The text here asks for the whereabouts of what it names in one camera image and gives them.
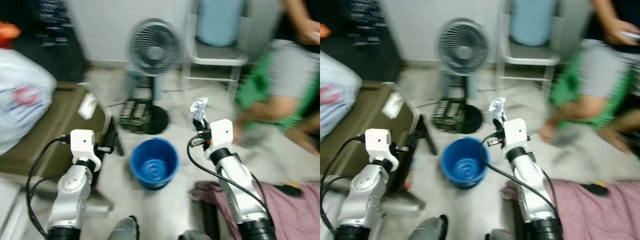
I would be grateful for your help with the white metal chair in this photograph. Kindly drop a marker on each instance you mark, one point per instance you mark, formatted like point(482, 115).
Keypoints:
point(215, 59)
point(530, 57)

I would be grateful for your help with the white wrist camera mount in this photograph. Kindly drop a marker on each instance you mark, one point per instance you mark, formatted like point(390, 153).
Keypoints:
point(222, 132)
point(377, 142)
point(515, 132)
point(82, 142)

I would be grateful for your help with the orange object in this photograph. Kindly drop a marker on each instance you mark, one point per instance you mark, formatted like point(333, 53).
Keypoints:
point(7, 31)
point(325, 30)

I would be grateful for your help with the silver robot right leg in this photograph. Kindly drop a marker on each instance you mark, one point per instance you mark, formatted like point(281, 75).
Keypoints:
point(496, 235)
point(191, 235)

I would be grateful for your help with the silver robot left leg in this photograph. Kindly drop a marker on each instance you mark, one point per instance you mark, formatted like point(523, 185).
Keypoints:
point(124, 230)
point(429, 229)

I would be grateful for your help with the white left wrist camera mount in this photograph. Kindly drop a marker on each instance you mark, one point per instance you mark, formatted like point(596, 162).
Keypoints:
point(377, 142)
point(82, 142)

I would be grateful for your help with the white paper label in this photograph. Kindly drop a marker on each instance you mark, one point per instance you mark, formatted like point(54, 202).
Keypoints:
point(88, 107)
point(392, 106)

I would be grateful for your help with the black green patterned box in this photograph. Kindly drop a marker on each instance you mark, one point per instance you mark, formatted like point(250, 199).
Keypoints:
point(447, 116)
point(136, 116)

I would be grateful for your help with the grey standing fan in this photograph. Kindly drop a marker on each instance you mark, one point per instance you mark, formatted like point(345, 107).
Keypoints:
point(155, 47)
point(464, 47)

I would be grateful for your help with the white printed plastic bag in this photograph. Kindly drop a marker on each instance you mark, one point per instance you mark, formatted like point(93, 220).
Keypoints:
point(25, 100)
point(337, 95)

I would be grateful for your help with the silver robot leg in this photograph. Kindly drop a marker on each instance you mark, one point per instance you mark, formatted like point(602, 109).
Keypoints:
point(429, 229)
point(496, 235)
point(124, 230)
point(191, 235)

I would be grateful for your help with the olive brown table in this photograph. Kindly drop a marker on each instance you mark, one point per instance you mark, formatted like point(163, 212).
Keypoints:
point(55, 135)
point(370, 120)

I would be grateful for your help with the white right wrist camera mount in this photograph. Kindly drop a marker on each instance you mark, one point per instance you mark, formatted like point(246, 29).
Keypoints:
point(515, 132)
point(222, 132)

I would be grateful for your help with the pink cartoon print quilt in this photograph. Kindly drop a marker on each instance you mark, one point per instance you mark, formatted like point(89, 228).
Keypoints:
point(600, 215)
point(285, 215)

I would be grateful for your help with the black board with white writing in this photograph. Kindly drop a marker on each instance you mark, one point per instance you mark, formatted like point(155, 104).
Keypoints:
point(60, 55)
point(370, 60)

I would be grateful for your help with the person in grey shorts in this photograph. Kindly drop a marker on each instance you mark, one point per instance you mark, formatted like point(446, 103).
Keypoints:
point(605, 70)
point(292, 70)

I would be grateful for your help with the blue plastic bucket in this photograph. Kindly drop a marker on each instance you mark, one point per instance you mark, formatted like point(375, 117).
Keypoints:
point(465, 165)
point(154, 165)

